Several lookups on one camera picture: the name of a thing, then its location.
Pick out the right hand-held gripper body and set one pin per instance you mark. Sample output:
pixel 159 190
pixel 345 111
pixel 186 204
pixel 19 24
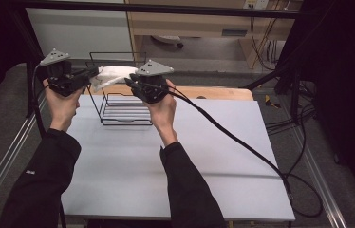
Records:
pixel 150 90

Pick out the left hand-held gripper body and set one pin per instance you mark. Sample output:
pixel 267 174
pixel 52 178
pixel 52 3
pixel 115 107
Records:
pixel 61 80

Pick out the white towel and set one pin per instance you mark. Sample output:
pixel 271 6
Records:
pixel 112 76

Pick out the person's left hand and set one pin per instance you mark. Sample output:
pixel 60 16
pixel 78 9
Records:
pixel 61 109

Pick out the person's right hand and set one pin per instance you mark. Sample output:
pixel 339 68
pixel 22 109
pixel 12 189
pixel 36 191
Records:
pixel 164 117

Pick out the white cabinet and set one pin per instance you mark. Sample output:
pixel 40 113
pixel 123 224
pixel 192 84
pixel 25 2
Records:
pixel 80 34

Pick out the white power strip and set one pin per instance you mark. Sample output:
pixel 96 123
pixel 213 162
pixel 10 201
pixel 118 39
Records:
pixel 166 39

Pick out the wooden table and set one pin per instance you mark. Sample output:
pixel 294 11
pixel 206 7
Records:
pixel 210 92

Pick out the light wooden desk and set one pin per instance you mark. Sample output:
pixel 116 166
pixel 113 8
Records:
pixel 197 23

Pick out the yellow black tape strip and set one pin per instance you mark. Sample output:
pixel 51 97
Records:
pixel 272 102

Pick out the black metal frame strut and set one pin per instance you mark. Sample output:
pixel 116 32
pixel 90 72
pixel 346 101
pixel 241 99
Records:
pixel 30 88
pixel 280 74

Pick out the black metal frame bar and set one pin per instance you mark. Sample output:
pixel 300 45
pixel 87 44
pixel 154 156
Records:
pixel 166 8

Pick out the aluminium floor rail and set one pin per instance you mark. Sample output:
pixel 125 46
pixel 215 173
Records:
pixel 1 161
pixel 321 177

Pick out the white wall socket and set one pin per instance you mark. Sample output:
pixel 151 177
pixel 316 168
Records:
pixel 256 3

